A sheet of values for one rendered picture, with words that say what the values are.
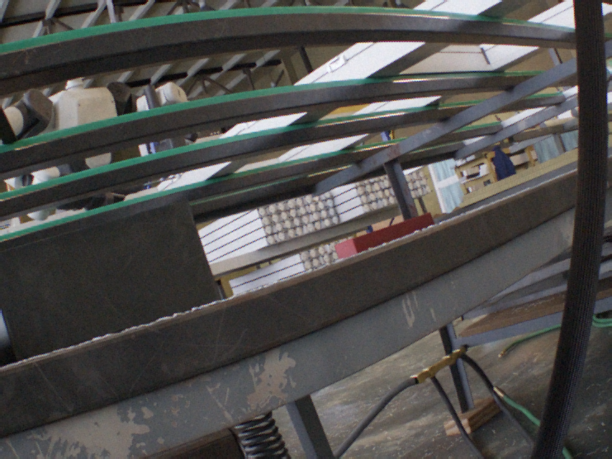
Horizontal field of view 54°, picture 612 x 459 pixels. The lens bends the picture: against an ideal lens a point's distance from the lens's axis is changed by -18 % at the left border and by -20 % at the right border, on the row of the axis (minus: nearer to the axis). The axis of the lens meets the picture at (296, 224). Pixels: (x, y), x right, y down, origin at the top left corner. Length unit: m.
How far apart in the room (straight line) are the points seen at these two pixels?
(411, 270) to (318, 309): 0.07
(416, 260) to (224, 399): 0.15
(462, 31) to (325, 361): 0.66
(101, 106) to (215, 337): 1.75
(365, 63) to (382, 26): 0.40
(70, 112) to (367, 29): 1.30
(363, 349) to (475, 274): 0.11
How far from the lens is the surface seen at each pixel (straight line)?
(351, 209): 6.34
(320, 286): 0.38
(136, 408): 0.32
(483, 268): 0.48
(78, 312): 0.60
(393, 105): 1.76
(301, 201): 6.17
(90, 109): 2.02
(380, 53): 1.20
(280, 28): 0.72
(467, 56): 1.50
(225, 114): 1.00
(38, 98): 1.94
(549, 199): 0.58
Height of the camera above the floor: 0.59
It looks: 4 degrees up
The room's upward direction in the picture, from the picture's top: 19 degrees counter-clockwise
